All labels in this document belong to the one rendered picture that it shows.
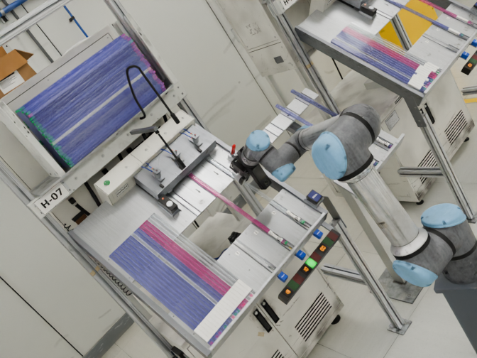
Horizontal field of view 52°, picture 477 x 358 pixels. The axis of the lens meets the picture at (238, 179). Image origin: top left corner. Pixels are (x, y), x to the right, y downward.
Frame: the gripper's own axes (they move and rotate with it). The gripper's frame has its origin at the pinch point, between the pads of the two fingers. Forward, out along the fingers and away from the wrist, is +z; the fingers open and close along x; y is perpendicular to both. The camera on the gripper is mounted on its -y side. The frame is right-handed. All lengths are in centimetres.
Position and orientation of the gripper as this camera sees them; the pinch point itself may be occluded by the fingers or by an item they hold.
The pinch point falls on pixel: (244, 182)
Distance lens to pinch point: 196.7
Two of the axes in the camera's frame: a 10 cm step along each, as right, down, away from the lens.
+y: -7.5, -6.5, 1.3
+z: -1.8, 3.9, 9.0
